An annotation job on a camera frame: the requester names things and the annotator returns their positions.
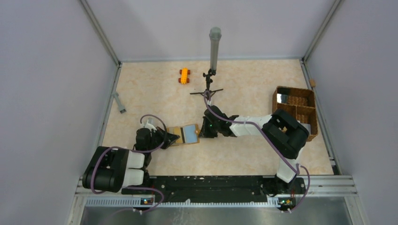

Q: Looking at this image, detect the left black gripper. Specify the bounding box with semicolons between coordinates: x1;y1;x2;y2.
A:
147;126;180;152

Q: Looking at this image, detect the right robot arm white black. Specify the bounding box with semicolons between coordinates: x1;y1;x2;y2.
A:
199;105;310;193

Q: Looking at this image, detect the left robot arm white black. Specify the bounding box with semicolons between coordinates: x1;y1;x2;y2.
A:
82;127;183;194

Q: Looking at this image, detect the black card stack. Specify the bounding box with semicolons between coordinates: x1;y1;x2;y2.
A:
276;87;290;104

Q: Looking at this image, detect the silver card stack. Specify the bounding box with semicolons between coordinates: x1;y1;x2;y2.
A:
301;123;311;133

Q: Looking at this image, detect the orange toy block car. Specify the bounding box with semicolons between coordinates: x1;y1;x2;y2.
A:
178;67;191;84

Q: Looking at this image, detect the woven wicker divided basket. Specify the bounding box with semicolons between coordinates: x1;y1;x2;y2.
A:
272;86;318;142

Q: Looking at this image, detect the grey microphone on tripod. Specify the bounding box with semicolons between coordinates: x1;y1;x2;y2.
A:
190;27;223;103

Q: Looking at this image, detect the small wooden block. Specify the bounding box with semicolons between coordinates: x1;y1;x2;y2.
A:
309;79;316;88

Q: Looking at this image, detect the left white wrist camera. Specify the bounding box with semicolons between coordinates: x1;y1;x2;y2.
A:
141;117;157;130

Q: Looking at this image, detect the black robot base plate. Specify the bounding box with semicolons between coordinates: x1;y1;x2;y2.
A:
121;174;306;203

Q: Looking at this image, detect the grey metal bracket tool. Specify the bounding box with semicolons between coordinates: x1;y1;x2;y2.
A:
112;91;126;114

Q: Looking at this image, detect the white slotted cable duct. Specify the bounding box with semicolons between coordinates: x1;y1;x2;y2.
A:
85;197;293;208

